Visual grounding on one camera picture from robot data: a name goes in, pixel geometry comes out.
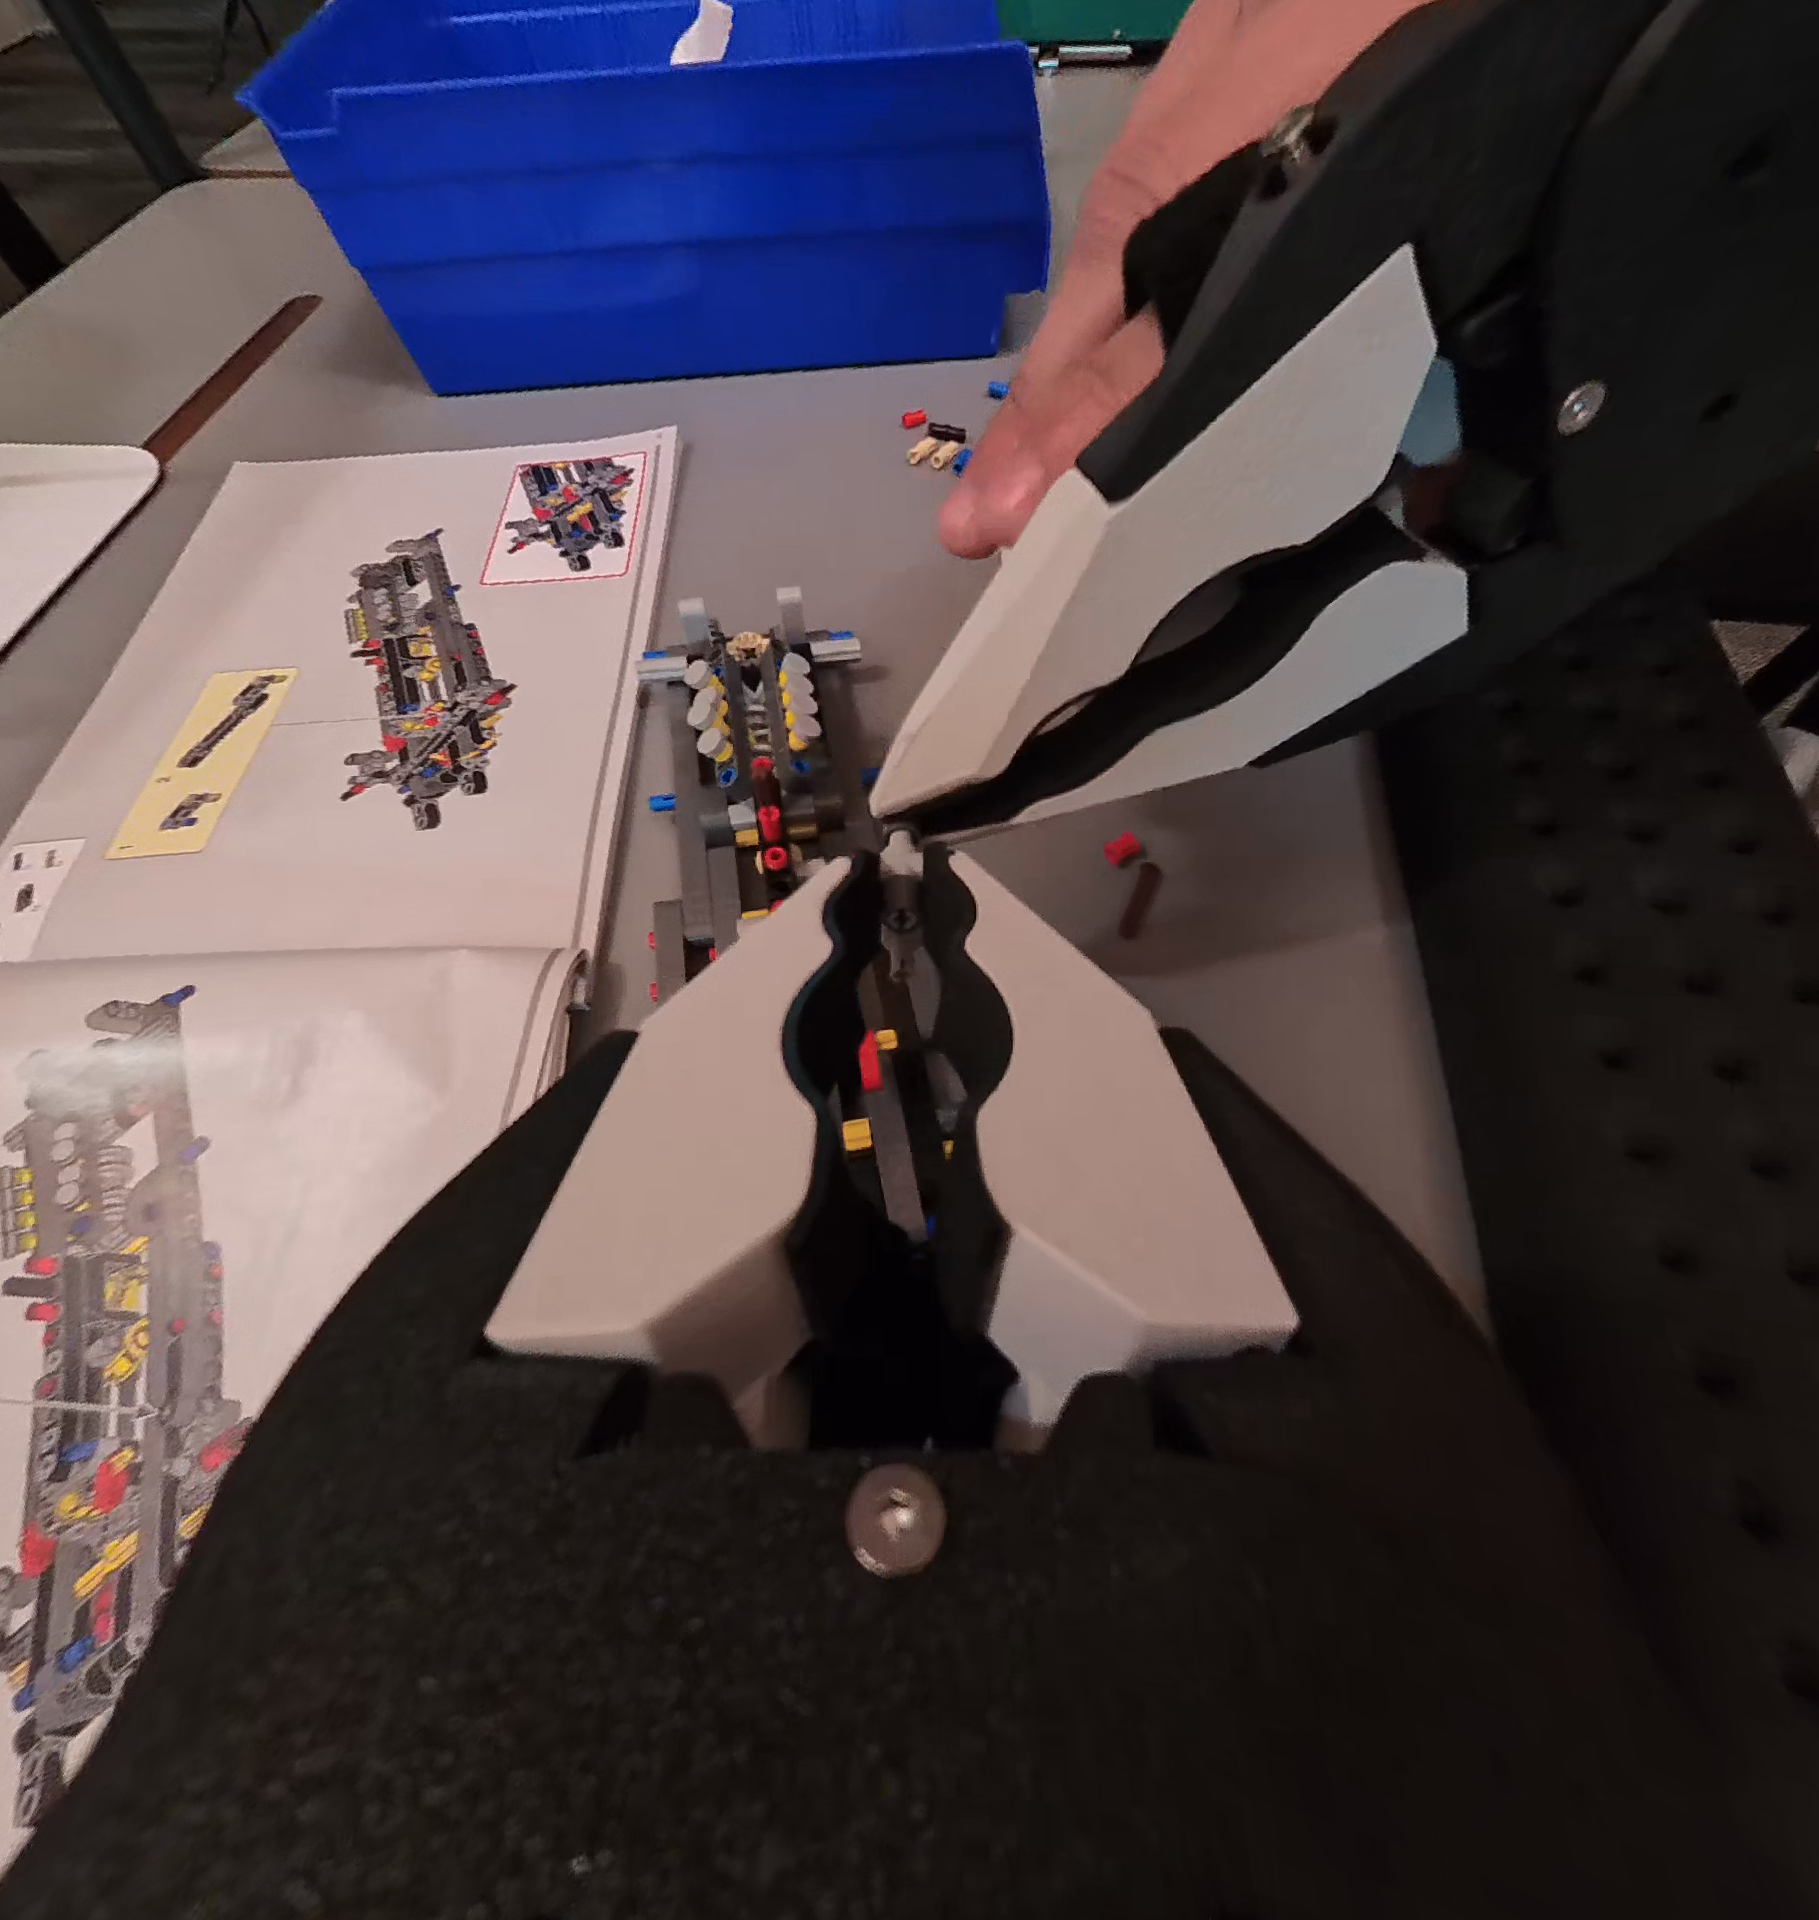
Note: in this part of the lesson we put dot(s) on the lego car chassis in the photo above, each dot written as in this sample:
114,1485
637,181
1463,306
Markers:
744,704

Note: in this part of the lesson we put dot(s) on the grey lego axle pin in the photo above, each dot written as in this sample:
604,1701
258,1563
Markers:
902,899

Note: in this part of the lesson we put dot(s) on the blue plastic bin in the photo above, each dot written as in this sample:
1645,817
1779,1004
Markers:
668,225

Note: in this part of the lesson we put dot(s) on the white desk stand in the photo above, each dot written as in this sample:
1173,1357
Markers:
24,555

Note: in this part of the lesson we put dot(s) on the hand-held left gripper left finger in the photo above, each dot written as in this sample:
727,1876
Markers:
668,1199

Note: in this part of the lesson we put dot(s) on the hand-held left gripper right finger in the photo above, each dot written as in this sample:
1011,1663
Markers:
1135,1199

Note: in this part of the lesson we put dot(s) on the black perforated foam pad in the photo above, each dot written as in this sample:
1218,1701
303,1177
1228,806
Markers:
1675,1126

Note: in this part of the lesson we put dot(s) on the white paper scrap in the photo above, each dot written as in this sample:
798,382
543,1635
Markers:
704,30

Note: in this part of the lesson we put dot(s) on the lego instruction booklet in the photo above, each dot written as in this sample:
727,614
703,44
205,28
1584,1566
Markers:
324,1051

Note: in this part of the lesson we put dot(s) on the green plastic bin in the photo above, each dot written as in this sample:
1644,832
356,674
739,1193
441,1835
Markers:
1104,17

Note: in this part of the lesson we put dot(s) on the brown lego axle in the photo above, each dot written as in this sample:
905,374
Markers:
1140,903

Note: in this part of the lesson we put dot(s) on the person's right hand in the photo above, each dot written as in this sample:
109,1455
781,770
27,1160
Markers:
1135,148

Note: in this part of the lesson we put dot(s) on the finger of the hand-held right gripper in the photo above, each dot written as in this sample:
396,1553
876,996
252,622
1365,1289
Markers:
1343,646
1194,480

